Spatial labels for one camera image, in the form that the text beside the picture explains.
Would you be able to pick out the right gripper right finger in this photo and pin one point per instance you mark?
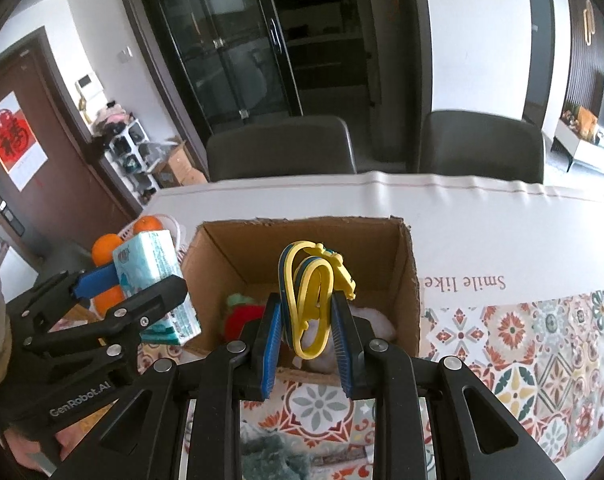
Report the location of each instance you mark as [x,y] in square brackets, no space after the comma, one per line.
[429,412]

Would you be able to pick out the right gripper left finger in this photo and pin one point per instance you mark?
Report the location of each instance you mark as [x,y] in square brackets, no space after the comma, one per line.
[184,412]

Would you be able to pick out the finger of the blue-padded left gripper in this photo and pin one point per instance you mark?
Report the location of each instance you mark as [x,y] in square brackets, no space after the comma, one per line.
[35,311]
[122,324]

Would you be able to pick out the teal tissue packet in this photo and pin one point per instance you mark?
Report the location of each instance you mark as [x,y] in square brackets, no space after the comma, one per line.
[143,261]

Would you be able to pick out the red strawberry plush toy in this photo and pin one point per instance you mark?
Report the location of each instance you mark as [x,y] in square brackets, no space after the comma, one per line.
[239,311]

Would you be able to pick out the green knitted plush toy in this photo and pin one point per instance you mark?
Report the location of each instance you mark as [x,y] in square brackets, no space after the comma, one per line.
[269,458]

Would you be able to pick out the yellow blue hair clips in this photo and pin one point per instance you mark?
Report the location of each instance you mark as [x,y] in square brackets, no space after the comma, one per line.
[308,275]

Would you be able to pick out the orange front centre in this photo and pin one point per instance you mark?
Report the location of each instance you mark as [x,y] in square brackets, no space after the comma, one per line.
[107,300]

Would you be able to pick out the orange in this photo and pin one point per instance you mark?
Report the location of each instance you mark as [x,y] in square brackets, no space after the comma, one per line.
[107,300]
[103,248]
[147,224]

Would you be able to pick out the orange left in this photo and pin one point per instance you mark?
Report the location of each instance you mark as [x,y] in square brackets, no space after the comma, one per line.
[103,248]

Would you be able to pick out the orange top back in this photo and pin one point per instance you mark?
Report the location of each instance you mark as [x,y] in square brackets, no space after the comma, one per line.
[147,224]

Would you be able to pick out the white fruit basket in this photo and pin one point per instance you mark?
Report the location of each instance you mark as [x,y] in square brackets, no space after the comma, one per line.
[170,224]

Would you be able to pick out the brown entrance door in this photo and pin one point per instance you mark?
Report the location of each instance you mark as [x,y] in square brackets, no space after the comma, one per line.
[77,196]

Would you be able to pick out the brown cardboard box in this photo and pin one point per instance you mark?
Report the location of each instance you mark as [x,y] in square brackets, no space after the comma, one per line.
[242,256]

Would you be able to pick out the white shoe rack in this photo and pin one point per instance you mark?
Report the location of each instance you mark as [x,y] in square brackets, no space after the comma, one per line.
[134,157]

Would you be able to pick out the patterned tile table runner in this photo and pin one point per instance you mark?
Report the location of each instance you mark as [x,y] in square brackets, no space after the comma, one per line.
[543,360]

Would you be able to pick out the red fu poster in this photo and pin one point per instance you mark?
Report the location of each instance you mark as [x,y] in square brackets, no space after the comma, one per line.
[21,154]

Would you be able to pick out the dark chair left back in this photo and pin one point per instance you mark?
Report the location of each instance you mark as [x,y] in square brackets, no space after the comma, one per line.
[294,146]

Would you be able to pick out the dark chair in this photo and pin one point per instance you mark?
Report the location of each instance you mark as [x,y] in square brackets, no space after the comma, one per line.
[459,143]
[294,146]

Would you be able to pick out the dark chair right back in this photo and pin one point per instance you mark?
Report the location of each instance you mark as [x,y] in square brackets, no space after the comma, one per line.
[459,143]

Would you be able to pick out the white tv cabinet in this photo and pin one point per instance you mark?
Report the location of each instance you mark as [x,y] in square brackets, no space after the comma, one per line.
[579,151]

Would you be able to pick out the black glass sliding door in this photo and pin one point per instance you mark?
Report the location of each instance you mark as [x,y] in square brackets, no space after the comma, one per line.
[224,64]

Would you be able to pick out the wall intercom panel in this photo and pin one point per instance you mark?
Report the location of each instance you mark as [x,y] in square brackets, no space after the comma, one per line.
[84,82]

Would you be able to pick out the dark wall panel gold ornament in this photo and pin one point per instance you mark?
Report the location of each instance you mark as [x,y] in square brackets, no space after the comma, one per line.
[586,70]

